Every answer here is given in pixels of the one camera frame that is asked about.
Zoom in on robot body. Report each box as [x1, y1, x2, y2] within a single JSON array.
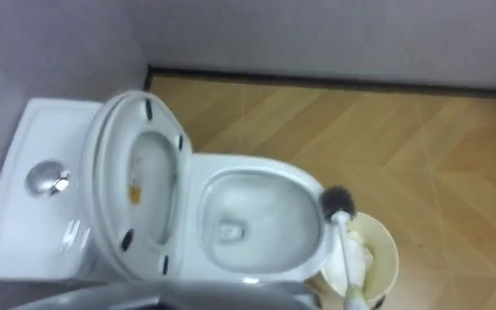
[[9, 280, 322, 310]]

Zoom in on white paper in bin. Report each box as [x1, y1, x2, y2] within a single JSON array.
[[324, 230, 375, 298]]

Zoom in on toilet brush with black bristles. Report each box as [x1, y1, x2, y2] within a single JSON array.
[[319, 185, 370, 310]]

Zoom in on cream round waste bin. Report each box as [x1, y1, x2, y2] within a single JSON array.
[[316, 210, 400, 309]]

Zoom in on white toilet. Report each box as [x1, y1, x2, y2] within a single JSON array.
[[0, 89, 334, 286]]

